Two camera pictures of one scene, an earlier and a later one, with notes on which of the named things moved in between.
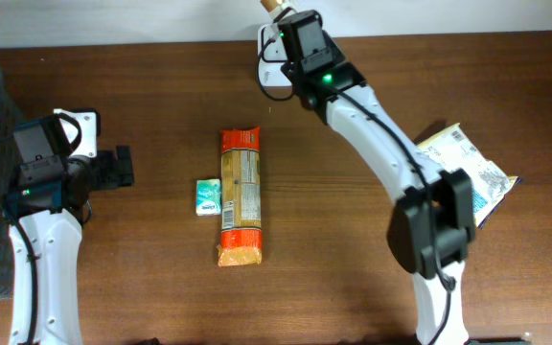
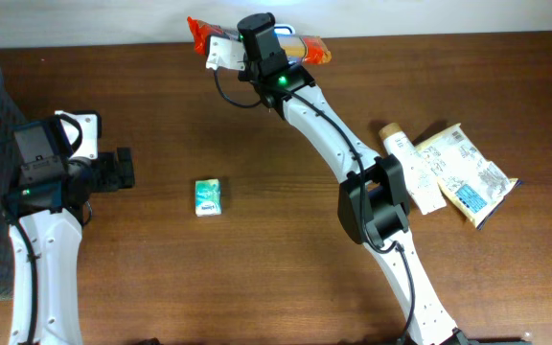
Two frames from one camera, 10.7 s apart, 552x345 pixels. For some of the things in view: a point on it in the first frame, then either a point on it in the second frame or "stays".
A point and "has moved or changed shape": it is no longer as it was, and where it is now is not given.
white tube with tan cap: x=273 y=8 has moved or changed shape
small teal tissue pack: x=208 y=196 stays
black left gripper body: x=104 y=170 stays
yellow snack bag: x=454 y=149 stays
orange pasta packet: x=241 y=197 -> x=298 y=50
